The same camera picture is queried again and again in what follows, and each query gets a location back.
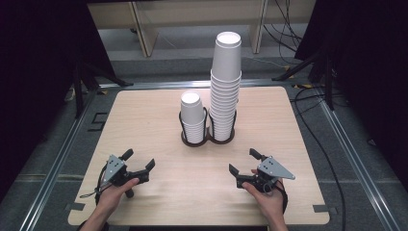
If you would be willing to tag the aluminium floor rail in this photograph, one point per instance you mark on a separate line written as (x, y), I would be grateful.
(54, 166)
(356, 160)
(179, 84)

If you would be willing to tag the light wooden bench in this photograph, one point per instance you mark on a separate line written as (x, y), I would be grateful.
(144, 35)

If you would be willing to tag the person's right hand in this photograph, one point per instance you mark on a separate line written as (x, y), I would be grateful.
(271, 202)

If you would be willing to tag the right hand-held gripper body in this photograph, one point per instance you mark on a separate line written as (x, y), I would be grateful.
(272, 169)

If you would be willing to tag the tall stack of paper cups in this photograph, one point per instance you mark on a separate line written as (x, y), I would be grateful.
(226, 64)

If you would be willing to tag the dark curtain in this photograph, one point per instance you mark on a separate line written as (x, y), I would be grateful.
(375, 80)
(35, 80)

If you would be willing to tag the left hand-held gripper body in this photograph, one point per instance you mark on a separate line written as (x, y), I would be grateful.
(113, 166)

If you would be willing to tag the short stack of paper cups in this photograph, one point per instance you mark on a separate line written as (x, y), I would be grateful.
(191, 110)

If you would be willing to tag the black stand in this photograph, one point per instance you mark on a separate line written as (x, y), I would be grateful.
(78, 93)
(327, 80)

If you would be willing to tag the person's left hand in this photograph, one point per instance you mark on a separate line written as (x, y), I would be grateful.
(110, 199)

